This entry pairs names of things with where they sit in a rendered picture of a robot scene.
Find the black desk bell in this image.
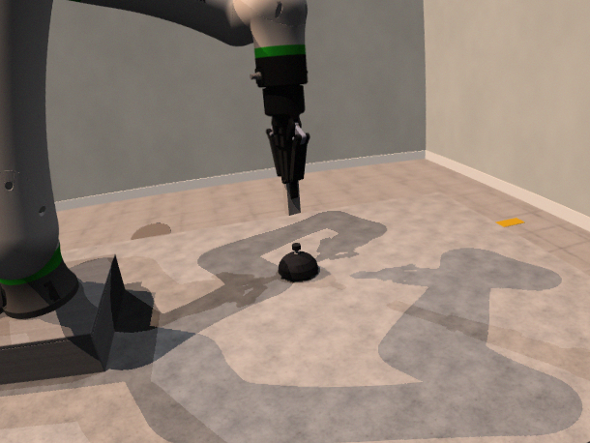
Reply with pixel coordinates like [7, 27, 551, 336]
[279, 243, 318, 282]

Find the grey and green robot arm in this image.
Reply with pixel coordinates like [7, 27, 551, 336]
[0, 0, 308, 319]

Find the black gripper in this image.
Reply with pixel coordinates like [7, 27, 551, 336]
[262, 85, 310, 216]

